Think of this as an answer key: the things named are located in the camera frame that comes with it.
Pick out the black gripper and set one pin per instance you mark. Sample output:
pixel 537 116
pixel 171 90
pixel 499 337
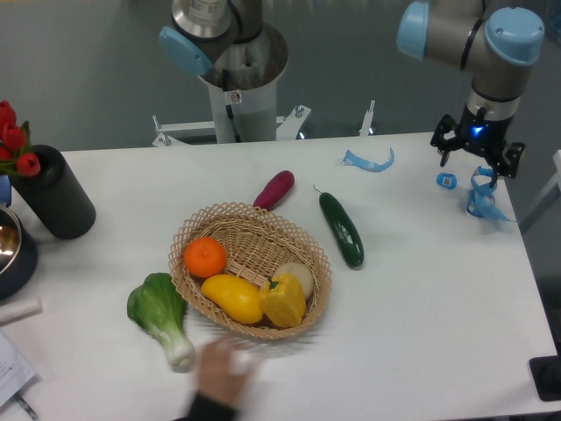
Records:
pixel 478 134

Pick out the grey robot arm, blue caps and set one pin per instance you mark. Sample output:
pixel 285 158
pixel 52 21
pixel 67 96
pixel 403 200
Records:
pixel 498 50

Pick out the dark sleeved forearm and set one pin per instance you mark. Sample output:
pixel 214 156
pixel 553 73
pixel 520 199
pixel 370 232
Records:
pixel 203 408

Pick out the silver robot base column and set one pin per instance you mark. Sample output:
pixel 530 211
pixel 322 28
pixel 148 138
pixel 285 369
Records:
pixel 239 58

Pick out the woven wicker basket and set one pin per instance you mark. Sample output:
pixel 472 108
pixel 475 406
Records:
pixel 256 243

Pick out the yellow pepper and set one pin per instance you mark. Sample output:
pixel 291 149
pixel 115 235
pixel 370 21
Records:
pixel 282 300

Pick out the person's hand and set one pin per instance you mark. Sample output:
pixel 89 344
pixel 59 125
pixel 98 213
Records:
pixel 217 377

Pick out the small blue tag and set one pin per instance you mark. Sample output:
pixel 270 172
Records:
pixel 447 181

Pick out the blue tape strip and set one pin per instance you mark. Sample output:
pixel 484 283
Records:
pixel 352 160

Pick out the green cucumber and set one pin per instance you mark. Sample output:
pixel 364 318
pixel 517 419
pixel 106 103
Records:
pixel 343 230

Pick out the purple sweet potato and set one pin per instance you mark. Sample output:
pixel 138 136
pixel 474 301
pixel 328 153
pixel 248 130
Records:
pixel 275 190

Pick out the beige round potato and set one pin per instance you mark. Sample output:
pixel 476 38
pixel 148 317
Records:
pixel 301 273

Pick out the black device at edge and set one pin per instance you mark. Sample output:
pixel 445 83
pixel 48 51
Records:
pixel 546 375

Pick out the yellow mango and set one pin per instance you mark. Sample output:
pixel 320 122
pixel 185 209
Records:
pixel 238 298

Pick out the orange fruit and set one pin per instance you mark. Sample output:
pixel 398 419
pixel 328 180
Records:
pixel 204 257

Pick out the green bok choy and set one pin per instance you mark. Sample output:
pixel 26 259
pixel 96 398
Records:
pixel 159 310

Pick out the black cylindrical vase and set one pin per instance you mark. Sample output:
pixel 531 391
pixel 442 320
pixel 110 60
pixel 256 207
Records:
pixel 56 196

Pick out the red tulip flowers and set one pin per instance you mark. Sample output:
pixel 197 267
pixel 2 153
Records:
pixel 17 155

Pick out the dark metal bowl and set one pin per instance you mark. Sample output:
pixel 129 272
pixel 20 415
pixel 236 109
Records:
pixel 19 254

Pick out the white rolled paper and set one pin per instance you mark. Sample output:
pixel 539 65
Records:
pixel 14 311

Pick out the white paper sheet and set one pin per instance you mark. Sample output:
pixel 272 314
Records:
pixel 16 371

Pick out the pen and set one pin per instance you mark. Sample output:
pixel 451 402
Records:
pixel 18 398

